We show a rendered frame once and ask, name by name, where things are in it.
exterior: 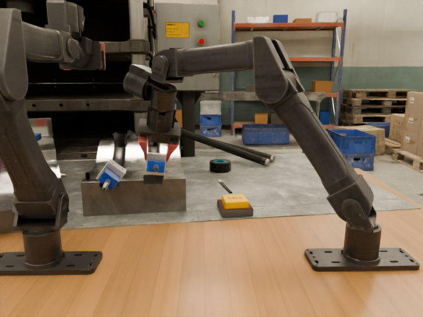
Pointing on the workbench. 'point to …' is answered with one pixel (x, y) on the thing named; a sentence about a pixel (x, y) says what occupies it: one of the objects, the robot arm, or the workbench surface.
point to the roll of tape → (219, 165)
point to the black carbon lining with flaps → (119, 149)
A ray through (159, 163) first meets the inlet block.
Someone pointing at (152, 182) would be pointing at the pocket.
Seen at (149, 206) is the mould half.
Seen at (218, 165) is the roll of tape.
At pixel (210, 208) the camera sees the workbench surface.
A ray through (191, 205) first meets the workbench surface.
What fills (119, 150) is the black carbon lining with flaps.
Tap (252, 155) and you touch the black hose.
